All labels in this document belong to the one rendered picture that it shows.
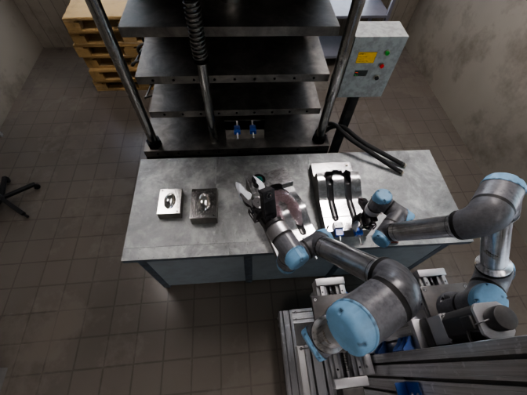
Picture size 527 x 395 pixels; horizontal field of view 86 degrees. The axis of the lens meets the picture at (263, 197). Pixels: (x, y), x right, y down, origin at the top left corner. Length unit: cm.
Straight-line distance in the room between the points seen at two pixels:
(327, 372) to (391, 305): 73
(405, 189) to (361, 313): 146
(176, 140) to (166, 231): 71
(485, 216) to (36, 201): 325
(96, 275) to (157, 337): 72
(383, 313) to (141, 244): 135
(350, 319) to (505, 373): 32
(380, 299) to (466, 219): 47
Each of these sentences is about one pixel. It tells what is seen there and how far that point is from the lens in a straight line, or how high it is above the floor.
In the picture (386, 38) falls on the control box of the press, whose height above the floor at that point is 146.
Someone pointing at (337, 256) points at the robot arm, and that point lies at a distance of 91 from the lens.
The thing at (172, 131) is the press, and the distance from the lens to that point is 220.
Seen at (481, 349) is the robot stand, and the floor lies 160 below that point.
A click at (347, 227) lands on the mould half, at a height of 89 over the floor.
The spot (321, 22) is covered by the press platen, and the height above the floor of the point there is 154.
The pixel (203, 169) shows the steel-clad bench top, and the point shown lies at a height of 80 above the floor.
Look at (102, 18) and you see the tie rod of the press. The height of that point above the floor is 163.
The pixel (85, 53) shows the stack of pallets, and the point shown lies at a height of 46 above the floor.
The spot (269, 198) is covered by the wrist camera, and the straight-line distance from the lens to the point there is 91.
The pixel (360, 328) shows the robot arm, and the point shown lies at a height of 168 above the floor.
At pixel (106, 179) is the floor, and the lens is 315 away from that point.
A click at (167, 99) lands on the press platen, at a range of 205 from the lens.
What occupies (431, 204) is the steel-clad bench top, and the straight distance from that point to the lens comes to 206.
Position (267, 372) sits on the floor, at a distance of 230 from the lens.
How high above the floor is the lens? 230
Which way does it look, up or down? 58 degrees down
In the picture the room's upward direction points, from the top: 4 degrees clockwise
